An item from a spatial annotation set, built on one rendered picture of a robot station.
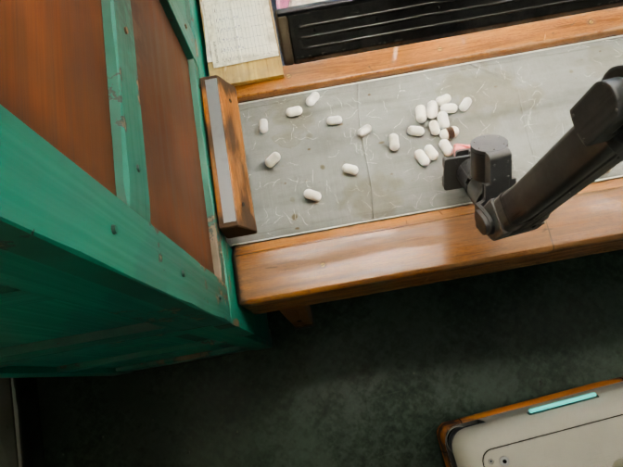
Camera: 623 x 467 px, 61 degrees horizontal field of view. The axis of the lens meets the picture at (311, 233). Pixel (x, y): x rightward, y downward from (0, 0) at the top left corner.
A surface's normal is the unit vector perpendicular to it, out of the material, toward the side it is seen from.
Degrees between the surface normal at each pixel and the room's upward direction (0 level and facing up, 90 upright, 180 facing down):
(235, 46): 0
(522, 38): 0
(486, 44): 0
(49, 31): 90
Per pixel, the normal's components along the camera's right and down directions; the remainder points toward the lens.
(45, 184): 0.98, -0.18
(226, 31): -0.04, -0.25
